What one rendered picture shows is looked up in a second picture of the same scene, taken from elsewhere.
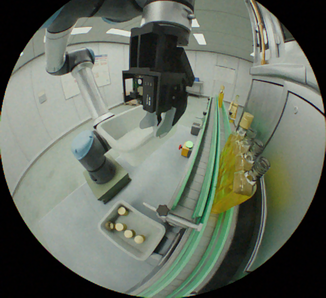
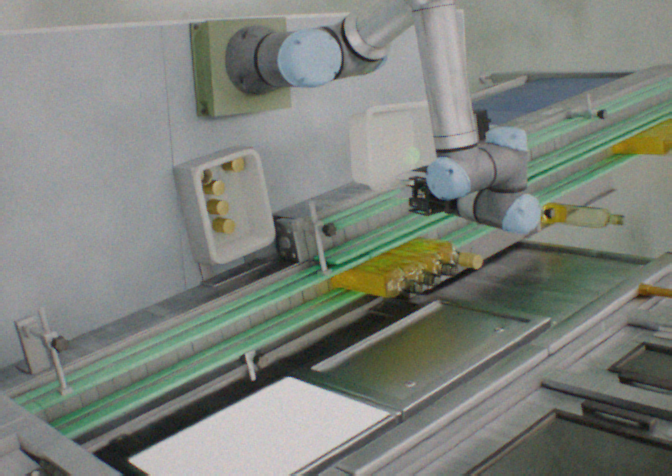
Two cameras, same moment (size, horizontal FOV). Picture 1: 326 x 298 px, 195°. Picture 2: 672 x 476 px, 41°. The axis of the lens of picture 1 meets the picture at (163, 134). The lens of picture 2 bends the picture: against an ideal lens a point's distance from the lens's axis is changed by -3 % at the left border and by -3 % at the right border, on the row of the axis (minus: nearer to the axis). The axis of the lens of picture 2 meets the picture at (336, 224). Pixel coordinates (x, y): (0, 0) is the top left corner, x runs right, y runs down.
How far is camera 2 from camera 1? 1.78 m
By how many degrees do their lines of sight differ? 40
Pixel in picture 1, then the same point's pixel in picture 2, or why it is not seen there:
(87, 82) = not seen: hidden behind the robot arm
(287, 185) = (412, 340)
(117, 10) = not seen: hidden behind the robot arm
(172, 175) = (329, 167)
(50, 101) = not seen: outside the picture
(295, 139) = (463, 333)
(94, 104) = (390, 34)
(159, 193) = (287, 176)
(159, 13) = (463, 212)
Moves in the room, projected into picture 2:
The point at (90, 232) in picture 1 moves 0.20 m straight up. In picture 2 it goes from (130, 157) to (179, 162)
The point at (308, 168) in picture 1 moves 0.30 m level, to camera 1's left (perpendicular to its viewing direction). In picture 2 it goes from (433, 349) to (365, 256)
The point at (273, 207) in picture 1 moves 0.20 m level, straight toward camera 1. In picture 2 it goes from (385, 341) to (349, 272)
